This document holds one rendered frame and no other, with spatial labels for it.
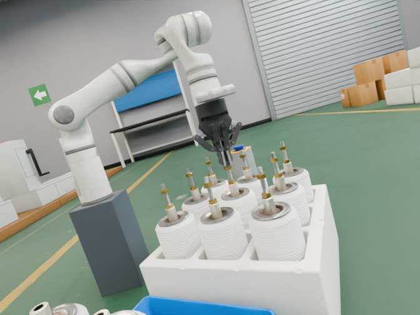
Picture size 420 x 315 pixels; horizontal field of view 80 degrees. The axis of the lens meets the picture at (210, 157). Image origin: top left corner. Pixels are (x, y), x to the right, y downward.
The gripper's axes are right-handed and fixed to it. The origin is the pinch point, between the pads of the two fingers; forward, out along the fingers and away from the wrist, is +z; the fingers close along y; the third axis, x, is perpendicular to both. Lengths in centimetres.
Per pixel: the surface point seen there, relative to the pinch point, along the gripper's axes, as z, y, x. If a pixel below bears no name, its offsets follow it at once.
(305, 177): 11.0, -18.6, 3.8
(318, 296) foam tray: 21.5, -0.3, 26.9
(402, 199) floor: 35, -60, -5
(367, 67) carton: -17, -311, -229
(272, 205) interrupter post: 8.4, -0.7, 17.9
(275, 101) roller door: -5, -287, -440
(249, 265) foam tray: 16.9, 6.9, 18.7
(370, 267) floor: 34.9, -24.0, 13.0
